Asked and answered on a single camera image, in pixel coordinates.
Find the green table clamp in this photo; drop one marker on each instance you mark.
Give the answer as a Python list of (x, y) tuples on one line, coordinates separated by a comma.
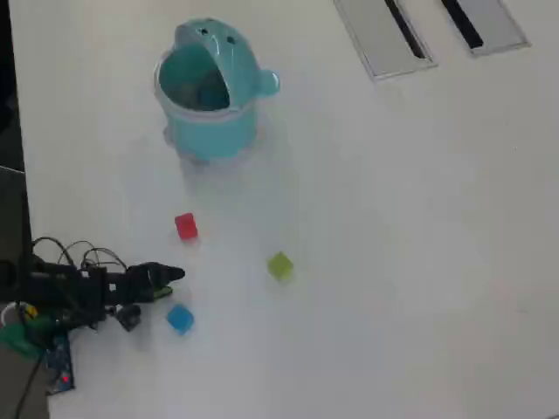
[(19, 338)]

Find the teal whale-shaped bin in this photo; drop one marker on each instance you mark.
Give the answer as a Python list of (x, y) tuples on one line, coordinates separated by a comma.
[(209, 131)]

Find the blue lego block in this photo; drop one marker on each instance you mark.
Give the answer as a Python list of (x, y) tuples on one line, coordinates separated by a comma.
[(180, 318)]

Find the blue circuit board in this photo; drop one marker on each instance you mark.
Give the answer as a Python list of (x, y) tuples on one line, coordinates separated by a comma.
[(61, 362)]

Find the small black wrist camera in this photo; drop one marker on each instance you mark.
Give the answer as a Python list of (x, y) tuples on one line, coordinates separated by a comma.
[(129, 317)]

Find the red lego block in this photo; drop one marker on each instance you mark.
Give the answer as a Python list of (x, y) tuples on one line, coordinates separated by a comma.
[(186, 226)]

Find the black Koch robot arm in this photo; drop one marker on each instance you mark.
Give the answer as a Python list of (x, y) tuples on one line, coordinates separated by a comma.
[(65, 286)]

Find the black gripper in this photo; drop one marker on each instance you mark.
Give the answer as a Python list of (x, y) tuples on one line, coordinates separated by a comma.
[(126, 288)]

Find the yellow-green lego block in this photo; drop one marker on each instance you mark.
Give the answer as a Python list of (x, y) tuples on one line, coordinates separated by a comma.
[(279, 265)]

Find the dark grey monitor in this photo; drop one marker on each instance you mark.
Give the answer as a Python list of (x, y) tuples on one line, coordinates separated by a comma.
[(13, 209)]

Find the yellow plug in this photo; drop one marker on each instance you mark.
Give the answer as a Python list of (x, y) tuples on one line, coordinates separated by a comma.
[(30, 311)]

